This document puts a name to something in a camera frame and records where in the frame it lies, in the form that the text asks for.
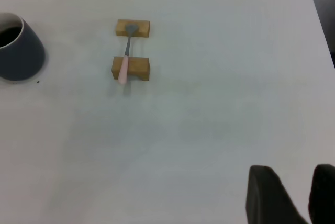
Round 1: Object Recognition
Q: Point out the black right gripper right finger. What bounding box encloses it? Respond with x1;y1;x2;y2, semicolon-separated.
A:
308;164;335;224

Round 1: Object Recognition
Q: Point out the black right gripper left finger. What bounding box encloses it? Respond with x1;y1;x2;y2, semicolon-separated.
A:
245;165;311;224

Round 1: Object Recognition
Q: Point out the pink handled metal spoon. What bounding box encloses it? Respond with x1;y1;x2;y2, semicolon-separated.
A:
117;24;139;85

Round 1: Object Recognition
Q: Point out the dark grey ceramic cup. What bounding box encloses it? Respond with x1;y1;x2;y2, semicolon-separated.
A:
0;12;46;82

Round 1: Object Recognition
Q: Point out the arched wooden block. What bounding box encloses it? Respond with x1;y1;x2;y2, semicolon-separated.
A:
112;56;150;81

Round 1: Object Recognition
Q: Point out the flat rectangular wooden block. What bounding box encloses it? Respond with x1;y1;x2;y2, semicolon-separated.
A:
115;19;152;38

